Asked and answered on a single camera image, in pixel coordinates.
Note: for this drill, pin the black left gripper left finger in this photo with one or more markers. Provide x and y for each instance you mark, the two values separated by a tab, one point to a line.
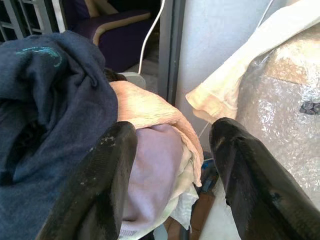
100	180

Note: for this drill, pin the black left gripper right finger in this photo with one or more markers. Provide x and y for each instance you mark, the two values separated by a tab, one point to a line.
255	187

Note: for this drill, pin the cream towel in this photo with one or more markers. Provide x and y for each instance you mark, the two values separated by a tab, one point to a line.
250	62

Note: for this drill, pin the lavender cloth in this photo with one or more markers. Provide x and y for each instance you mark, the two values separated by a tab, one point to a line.
155	162

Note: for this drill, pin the white cloth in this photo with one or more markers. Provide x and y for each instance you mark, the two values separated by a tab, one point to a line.
185	200

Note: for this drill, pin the clear bubble wrap sheet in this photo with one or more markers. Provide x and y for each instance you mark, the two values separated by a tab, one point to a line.
275	112

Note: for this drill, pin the tan towel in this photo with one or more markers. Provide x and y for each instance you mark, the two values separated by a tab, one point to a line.
145	105

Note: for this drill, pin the navy blue garment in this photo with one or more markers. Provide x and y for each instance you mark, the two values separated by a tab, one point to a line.
50	87

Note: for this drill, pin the purple sofa with tan trim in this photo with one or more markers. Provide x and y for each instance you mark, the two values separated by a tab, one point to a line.
120	45

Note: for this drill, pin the dark metal grille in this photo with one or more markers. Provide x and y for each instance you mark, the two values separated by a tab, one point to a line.
15	22

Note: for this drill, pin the dark metal door frame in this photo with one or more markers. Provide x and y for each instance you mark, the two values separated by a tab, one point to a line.
172	50

